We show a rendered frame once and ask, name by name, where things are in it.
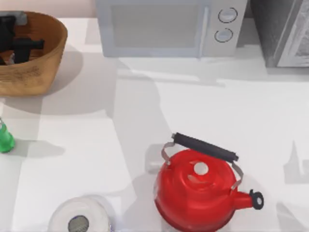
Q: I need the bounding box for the pale microwave oven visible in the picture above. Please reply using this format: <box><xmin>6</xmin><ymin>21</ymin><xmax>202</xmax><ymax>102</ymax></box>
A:
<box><xmin>95</xmin><ymin>0</ymin><xmax>249</xmax><ymax>60</ymax></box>

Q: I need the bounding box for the microwave oven door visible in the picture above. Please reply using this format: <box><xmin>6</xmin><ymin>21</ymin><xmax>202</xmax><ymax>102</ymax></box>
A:
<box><xmin>96</xmin><ymin>0</ymin><xmax>210</xmax><ymax>58</ymax></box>

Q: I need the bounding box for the microwave door handle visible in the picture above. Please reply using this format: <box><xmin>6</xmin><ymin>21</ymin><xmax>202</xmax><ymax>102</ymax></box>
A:
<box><xmin>198</xmin><ymin>5</ymin><xmax>210</xmax><ymax>60</ymax></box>

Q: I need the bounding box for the round microwave knob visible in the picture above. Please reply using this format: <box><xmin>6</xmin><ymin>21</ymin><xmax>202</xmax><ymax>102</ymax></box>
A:
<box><xmin>218</xmin><ymin>6</ymin><xmax>239</xmax><ymax>24</ymax></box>
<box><xmin>214</xmin><ymin>27</ymin><xmax>235</xmax><ymax>44</ymax></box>

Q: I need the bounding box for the green bottle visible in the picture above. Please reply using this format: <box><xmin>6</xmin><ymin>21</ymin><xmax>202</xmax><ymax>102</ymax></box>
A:
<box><xmin>0</xmin><ymin>117</ymin><xmax>16</xmax><ymax>154</ymax></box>

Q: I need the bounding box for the white paper roll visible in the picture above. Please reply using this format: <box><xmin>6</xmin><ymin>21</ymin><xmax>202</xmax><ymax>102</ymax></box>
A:
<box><xmin>47</xmin><ymin>196</ymin><xmax>114</xmax><ymax>232</ymax></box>

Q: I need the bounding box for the red kettle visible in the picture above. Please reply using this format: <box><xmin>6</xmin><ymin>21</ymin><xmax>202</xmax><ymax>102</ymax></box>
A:
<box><xmin>154</xmin><ymin>132</ymin><xmax>265</xmax><ymax>232</ymax></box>

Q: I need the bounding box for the brown wooden basket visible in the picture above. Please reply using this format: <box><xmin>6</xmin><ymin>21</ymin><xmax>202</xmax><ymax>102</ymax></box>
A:
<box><xmin>0</xmin><ymin>11</ymin><xmax>69</xmax><ymax>97</ymax></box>

